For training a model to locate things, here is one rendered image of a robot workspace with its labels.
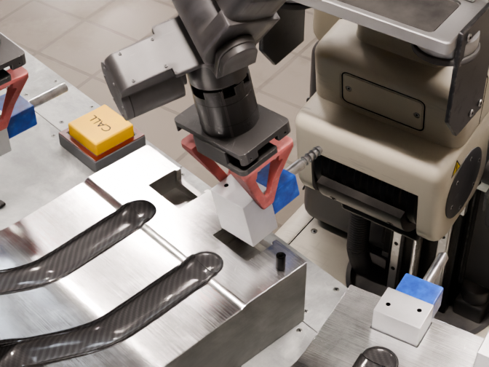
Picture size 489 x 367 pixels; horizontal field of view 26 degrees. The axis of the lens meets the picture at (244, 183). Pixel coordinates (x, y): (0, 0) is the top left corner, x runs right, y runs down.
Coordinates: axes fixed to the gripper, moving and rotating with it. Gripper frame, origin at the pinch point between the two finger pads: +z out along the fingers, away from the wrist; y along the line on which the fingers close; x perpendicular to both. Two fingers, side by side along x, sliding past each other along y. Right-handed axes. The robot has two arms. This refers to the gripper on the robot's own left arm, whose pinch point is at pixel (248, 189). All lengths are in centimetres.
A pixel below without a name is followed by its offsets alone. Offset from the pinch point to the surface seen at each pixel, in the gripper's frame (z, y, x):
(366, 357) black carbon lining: 12.1, 16.2, -2.3
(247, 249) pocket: 8.8, -1.6, -1.0
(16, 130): -2.8, -26.8, -10.3
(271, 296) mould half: 7.9, 6.0, -4.6
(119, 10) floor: 85, -173, 88
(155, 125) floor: 88, -124, 60
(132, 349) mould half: 4.7, 2.6, -19.2
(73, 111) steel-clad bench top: 10.2, -41.6, 3.7
